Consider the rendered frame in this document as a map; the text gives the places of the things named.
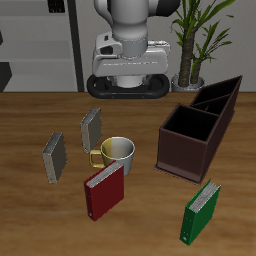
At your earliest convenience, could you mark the dark vertical post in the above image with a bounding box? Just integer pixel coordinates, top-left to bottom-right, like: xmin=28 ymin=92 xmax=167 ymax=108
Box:
xmin=67 ymin=0 xmax=85 ymax=93

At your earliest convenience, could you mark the red book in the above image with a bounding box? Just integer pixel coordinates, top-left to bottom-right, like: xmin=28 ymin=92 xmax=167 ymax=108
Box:
xmin=83 ymin=159 xmax=126 ymax=222

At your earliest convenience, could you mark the white and yellow mug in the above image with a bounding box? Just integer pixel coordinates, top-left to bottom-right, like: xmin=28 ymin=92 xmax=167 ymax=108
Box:
xmin=88 ymin=136 xmax=136 ymax=177

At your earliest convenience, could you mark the grey book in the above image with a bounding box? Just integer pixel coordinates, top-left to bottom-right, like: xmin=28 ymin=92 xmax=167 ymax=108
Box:
xmin=79 ymin=106 xmax=104 ymax=155
xmin=41 ymin=131 xmax=69 ymax=185

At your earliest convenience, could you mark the dark brown desk caddy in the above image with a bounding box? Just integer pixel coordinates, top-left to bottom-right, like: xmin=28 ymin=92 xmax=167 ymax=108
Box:
xmin=153 ymin=75 xmax=244 ymax=186

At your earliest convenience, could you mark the green book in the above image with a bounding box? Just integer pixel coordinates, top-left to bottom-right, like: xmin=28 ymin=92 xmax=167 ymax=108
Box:
xmin=179 ymin=178 xmax=222 ymax=247

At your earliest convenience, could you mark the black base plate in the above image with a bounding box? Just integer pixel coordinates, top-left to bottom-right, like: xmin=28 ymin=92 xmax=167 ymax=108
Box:
xmin=86 ymin=73 xmax=171 ymax=100

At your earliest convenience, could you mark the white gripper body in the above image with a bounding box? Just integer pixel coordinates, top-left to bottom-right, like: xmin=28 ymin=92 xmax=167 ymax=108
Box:
xmin=92 ymin=39 xmax=172 ymax=78

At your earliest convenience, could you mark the green pot plant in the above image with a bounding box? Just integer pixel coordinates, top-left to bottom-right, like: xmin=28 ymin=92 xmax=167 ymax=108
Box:
xmin=169 ymin=0 xmax=237 ymax=94

